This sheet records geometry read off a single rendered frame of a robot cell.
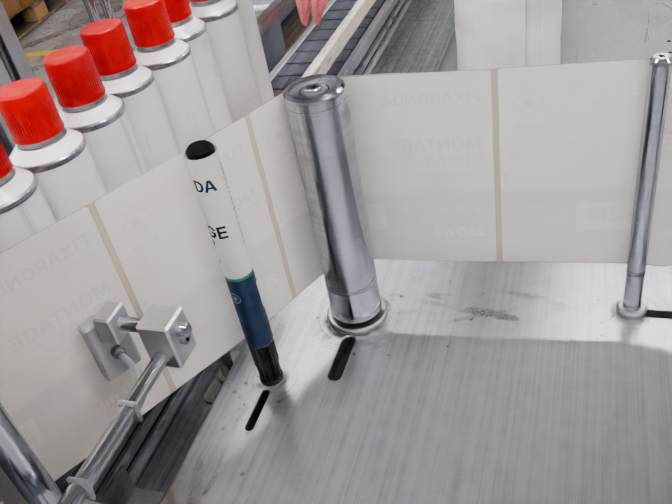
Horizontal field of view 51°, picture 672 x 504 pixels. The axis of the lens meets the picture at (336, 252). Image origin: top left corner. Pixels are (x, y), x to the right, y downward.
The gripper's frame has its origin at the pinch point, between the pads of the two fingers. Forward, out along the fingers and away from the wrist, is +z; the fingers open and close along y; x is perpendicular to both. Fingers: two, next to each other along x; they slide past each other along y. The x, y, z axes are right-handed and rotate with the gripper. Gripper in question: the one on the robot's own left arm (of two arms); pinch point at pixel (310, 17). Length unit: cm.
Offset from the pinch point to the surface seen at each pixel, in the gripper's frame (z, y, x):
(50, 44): -83, -257, 245
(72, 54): 16.9, 0.2, -44.2
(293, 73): 6.9, -2.3, 0.6
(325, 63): 7.1, 3.7, -3.8
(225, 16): 8.5, 2.1, -26.2
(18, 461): 39, 12, -61
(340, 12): -6.5, -2.0, 17.2
